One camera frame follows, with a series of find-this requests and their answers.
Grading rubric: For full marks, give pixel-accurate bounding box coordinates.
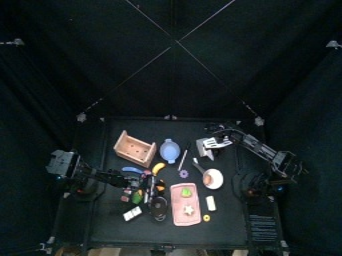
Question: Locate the white toy cleaver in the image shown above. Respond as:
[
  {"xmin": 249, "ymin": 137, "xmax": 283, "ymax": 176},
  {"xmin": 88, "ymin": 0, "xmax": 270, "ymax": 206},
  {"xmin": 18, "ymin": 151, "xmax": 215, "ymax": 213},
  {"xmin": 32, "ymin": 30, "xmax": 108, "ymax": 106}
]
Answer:
[{"xmin": 201, "ymin": 137, "xmax": 232, "ymax": 150}]

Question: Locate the green toy cup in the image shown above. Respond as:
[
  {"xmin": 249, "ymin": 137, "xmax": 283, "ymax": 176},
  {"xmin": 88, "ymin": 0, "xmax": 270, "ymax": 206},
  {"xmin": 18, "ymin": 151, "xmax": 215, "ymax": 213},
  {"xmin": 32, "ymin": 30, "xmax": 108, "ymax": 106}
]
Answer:
[{"xmin": 129, "ymin": 190, "xmax": 145, "ymax": 205}]

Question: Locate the orange toy food piece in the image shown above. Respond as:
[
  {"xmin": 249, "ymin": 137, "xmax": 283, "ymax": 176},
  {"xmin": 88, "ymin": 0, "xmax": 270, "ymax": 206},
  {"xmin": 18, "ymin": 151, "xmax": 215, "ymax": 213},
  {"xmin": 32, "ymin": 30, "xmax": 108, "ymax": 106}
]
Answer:
[{"xmin": 153, "ymin": 179, "xmax": 167, "ymax": 194}]

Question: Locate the blue curved toy piece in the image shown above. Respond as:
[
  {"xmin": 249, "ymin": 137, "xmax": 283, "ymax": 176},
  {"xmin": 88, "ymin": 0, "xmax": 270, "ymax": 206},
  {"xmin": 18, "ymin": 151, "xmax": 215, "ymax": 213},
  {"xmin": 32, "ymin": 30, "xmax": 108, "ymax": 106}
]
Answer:
[{"xmin": 120, "ymin": 166, "xmax": 147, "ymax": 176}]

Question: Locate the yellow toy banana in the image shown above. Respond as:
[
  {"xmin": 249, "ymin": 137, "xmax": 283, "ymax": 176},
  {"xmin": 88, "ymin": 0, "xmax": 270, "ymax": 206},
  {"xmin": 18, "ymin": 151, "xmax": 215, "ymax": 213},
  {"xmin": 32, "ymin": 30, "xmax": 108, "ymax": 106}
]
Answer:
[{"xmin": 151, "ymin": 162, "xmax": 167, "ymax": 177}]

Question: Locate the black round toy burner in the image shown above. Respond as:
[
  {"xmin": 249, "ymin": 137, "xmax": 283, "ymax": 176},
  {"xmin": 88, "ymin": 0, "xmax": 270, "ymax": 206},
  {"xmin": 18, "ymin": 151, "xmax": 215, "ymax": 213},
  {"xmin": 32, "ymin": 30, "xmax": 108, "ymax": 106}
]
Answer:
[{"xmin": 148, "ymin": 195, "xmax": 169, "ymax": 222}]

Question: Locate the white striped small box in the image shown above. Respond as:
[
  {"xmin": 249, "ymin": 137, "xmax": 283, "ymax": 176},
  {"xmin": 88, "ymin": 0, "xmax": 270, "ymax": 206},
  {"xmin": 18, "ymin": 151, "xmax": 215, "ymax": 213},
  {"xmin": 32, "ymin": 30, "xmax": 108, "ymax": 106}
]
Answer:
[{"xmin": 121, "ymin": 206, "xmax": 144, "ymax": 222}]

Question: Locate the thin white toy knife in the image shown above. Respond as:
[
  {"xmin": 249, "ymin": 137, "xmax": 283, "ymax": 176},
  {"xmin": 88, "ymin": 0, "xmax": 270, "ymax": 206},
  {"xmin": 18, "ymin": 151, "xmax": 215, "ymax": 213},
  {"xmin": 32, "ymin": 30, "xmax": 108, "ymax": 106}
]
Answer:
[{"xmin": 176, "ymin": 143, "xmax": 192, "ymax": 172}]

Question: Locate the open wooden crate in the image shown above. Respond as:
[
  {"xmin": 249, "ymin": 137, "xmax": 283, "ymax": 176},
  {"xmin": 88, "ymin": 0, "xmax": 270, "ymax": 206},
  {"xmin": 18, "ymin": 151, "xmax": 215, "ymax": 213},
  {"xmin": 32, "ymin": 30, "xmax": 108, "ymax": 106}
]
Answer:
[{"xmin": 112, "ymin": 129, "xmax": 157, "ymax": 169}]

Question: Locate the blue toy pot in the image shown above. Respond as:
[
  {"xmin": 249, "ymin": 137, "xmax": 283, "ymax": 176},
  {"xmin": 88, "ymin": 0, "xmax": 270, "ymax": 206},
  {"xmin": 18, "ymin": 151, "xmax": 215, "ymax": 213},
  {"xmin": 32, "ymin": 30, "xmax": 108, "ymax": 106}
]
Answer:
[{"xmin": 159, "ymin": 138, "xmax": 181, "ymax": 165}]

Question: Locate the frying pan with egg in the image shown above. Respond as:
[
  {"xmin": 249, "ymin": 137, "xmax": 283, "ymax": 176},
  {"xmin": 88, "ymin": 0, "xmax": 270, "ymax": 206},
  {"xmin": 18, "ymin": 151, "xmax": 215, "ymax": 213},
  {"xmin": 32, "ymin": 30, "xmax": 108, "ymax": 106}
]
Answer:
[{"xmin": 191, "ymin": 157, "xmax": 225, "ymax": 191}]

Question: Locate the pink toy tray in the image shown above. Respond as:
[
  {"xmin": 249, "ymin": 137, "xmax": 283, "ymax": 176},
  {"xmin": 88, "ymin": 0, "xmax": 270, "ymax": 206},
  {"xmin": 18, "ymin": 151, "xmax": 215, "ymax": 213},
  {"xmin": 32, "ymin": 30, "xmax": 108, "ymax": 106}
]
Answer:
[{"xmin": 169, "ymin": 181, "xmax": 203, "ymax": 227}]

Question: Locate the cream toy butter block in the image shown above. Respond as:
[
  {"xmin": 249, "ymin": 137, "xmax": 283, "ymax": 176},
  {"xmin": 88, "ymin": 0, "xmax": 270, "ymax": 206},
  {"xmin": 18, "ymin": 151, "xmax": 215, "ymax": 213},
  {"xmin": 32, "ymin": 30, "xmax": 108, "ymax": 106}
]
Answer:
[{"xmin": 204, "ymin": 195, "xmax": 217, "ymax": 212}]

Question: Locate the white text label sticker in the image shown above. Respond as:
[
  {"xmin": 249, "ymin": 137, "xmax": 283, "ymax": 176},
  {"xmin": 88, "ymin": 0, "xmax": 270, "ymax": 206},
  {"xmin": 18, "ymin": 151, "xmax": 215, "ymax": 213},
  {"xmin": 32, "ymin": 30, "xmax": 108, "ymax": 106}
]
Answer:
[{"xmin": 248, "ymin": 213, "xmax": 278, "ymax": 245}]

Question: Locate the thin diagonal cord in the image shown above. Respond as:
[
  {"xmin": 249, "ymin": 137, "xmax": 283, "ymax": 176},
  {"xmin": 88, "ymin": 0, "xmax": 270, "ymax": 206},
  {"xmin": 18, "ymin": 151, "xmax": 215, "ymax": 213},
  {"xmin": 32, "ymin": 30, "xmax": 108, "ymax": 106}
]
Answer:
[
  {"xmin": 81, "ymin": 0, "xmax": 236, "ymax": 114},
  {"xmin": 124, "ymin": 0, "xmax": 259, "ymax": 118}
]

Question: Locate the grey frame clamp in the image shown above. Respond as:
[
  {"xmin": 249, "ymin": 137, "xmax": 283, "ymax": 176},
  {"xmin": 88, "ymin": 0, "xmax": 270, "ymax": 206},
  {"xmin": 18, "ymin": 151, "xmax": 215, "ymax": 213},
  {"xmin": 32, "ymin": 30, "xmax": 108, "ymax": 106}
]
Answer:
[
  {"xmin": 0, "ymin": 38, "xmax": 26, "ymax": 47},
  {"xmin": 324, "ymin": 39, "xmax": 342, "ymax": 50}
]

